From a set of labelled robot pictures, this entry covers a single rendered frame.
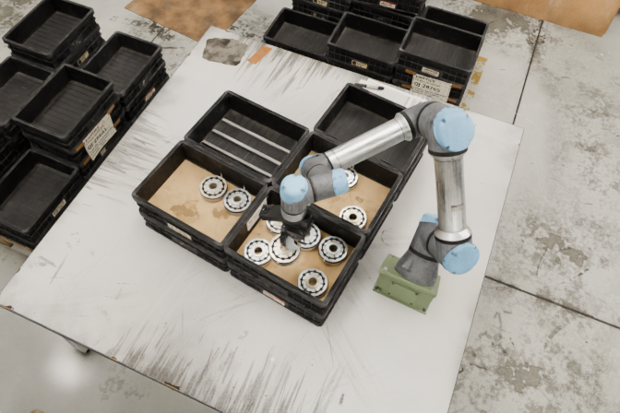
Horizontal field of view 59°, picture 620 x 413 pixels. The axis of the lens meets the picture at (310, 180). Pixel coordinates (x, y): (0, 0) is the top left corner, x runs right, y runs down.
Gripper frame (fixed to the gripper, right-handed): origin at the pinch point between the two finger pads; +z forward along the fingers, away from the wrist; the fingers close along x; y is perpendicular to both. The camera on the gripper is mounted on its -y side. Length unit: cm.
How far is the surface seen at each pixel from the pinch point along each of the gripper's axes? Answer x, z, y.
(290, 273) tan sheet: -3.8, 16.7, 2.3
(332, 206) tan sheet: 27.1, 16.9, 6.0
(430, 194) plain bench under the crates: 57, 30, 39
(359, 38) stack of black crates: 166, 62, -29
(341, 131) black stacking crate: 62, 17, -4
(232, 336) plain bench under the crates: -28.2, 29.5, -8.7
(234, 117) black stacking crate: 51, 17, -47
